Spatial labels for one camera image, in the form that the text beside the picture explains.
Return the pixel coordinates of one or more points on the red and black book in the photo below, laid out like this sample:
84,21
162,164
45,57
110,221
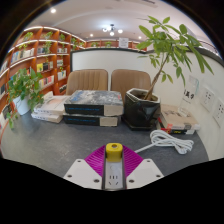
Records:
176,131

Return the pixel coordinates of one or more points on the white book with picture cover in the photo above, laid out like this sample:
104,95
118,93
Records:
53,105

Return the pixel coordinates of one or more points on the money tree in black pot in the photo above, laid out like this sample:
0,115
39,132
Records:
140,111

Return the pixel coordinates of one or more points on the round white power strip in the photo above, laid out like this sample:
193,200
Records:
114,176

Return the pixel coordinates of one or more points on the tan-covered book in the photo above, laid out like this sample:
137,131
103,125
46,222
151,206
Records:
176,116

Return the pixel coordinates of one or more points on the yellow charger block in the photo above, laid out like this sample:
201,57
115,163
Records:
114,153

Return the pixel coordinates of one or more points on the plain white book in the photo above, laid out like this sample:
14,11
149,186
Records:
46,117

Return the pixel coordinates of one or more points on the tan padded chair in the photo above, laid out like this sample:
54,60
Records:
86,81
130,80

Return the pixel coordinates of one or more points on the white wall socket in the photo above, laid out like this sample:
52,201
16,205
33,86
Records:
219,111
207,99

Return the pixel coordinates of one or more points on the clear acrylic sign holder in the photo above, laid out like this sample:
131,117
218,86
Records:
190,95

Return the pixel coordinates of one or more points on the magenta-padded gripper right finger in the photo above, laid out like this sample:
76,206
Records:
145,172

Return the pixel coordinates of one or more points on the orange wooden shelf unit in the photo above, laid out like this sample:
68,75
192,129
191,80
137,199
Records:
43,63

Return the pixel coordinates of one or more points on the ceiling lamp with round bulbs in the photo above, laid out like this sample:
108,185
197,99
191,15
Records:
111,30

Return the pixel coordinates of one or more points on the ivy plant in white pot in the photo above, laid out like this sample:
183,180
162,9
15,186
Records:
25,86

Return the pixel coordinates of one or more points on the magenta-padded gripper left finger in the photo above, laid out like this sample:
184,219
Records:
81,173

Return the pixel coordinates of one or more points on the thick dark-spined book, grey cover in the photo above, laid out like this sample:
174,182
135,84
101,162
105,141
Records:
95,98

